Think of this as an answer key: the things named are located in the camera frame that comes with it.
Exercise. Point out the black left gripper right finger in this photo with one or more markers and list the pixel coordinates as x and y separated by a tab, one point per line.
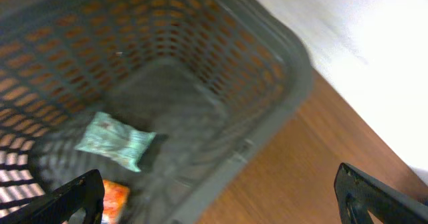
361	196

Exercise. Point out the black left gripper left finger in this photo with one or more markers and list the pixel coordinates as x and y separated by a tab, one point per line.
84	192

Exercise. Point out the orange tissue packet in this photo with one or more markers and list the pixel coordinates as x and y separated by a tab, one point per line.
115	198

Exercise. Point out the mint green wipes packet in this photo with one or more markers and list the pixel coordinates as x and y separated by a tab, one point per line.
117	141

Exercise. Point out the grey plastic mesh basket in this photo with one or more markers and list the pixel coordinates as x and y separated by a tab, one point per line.
214	79

